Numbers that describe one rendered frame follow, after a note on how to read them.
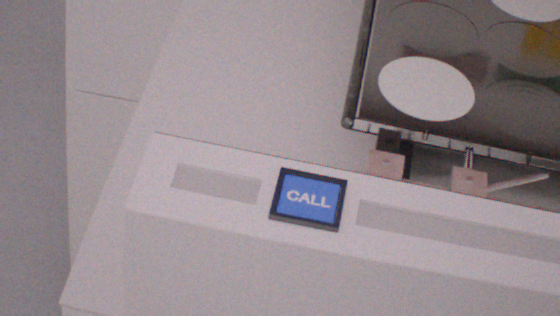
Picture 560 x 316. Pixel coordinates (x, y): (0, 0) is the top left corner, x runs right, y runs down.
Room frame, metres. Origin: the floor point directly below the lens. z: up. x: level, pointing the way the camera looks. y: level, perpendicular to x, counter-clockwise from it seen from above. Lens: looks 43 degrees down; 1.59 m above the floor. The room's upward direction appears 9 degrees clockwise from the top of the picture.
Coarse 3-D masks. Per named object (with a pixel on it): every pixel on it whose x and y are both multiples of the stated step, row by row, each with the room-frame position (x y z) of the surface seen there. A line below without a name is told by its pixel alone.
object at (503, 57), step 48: (384, 0) 1.03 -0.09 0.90; (432, 0) 1.05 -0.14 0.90; (480, 0) 1.07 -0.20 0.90; (384, 48) 0.94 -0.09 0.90; (432, 48) 0.96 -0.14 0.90; (480, 48) 0.97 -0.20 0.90; (528, 48) 0.99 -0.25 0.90; (480, 96) 0.89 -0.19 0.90; (528, 96) 0.91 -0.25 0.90; (528, 144) 0.83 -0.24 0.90
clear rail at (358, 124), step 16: (352, 128) 0.81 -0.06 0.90; (368, 128) 0.81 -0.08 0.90; (400, 128) 0.82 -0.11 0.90; (432, 144) 0.81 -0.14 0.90; (448, 144) 0.81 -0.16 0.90; (464, 144) 0.81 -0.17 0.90; (480, 144) 0.81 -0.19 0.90; (496, 160) 0.81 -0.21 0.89; (512, 160) 0.80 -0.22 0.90; (528, 160) 0.80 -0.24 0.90; (544, 160) 0.81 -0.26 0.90
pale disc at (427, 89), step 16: (400, 64) 0.92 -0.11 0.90; (416, 64) 0.93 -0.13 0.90; (432, 64) 0.93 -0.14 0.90; (384, 80) 0.89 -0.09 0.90; (400, 80) 0.90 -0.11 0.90; (416, 80) 0.90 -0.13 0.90; (432, 80) 0.90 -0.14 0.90; (448, 80) 0.91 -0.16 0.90; (464, 80) 0.91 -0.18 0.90; (384, 96) 0.87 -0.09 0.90; (400, 96) 0.87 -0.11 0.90; (416, 96) 0.87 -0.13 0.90; (432, 96) 0.88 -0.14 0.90; (448, 96) 0.88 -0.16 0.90; (464, 96) 0.89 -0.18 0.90; (416, 112) 0.85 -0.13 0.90; (432, 112) 0.85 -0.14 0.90; (448, 112) 0.86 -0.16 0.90; (464, 112) 0.86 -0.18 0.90
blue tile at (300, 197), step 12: (288, 180) 0.66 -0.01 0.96; (300, 180) 0.66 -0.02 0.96; (312, 180) 0.66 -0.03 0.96; (288, 192) 0.65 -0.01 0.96; (300, 192) 0.65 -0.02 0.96; (312, 192) 0.65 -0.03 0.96; (324, 192) 0.65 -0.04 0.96; (336, 192) 0.65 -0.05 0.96; (288, 204) 0.63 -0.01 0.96; (300, 204) 0.63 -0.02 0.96; (312, 204) 0.64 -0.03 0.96; (324, 204) 0.64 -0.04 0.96; (336, 204) 0.64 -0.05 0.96; (300, 216) 0.62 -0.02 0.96; (312, 216) 0.62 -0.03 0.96; (324, 216) 0.62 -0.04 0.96
